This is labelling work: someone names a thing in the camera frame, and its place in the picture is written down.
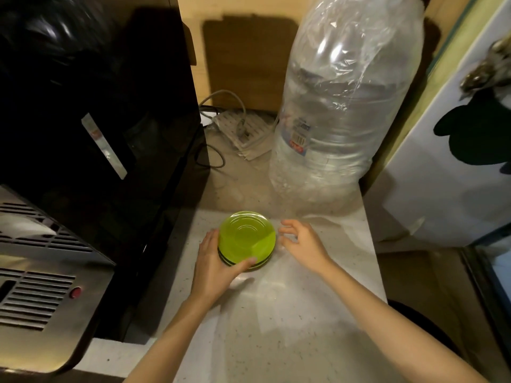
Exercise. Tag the person's right hand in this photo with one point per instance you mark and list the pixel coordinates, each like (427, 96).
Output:
(307, 251)

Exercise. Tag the person's left hand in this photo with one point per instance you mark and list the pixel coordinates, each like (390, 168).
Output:
(211, 275)

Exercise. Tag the green saucer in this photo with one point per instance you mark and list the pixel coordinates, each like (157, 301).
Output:
(261, 265)
(247, 237)

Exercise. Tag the person's right forearm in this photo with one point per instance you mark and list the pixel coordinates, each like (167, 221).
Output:
(391, 335)

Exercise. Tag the person's left forearm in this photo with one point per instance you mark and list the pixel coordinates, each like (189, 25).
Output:
(171, 347)

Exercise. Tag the white door with black drawing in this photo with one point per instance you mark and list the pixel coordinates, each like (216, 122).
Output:
(419, 187)

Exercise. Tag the white power strip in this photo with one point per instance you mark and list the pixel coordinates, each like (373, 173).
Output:
(251, 131)

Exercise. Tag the black round bin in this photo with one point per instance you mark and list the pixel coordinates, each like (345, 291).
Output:
(419, 323)

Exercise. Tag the white plug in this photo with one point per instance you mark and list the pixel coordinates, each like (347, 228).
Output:
(207, 119)

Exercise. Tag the large clear water bottle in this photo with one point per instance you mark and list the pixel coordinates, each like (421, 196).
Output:
(339, 95)

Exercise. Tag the black coffee machine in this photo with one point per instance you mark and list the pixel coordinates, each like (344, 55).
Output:
(119, 95)

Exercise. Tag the dark metal frame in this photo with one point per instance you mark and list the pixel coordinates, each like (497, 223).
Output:
(483, 283)

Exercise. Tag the pale green door frame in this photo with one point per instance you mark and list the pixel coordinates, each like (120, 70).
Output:
(439, 75)

